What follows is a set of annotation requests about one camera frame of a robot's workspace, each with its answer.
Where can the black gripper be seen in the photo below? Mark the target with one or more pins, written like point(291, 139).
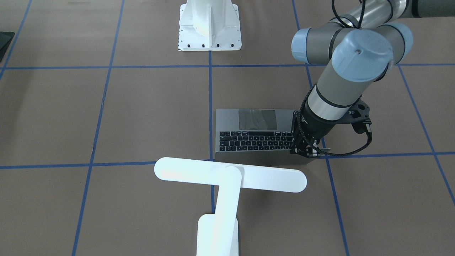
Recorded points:
point(313, 128)

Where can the silver laptop black keyboard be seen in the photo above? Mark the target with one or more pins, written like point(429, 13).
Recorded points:
point(256, 137)

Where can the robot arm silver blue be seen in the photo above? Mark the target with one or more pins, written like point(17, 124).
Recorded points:
point(358, 48)

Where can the white desk lamp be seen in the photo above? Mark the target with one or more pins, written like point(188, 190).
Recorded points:
point(218, 233)

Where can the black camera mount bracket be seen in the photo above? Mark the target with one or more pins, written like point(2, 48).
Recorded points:
point(358, 116)

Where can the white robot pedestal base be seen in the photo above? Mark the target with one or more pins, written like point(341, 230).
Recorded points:
point(209, 25)

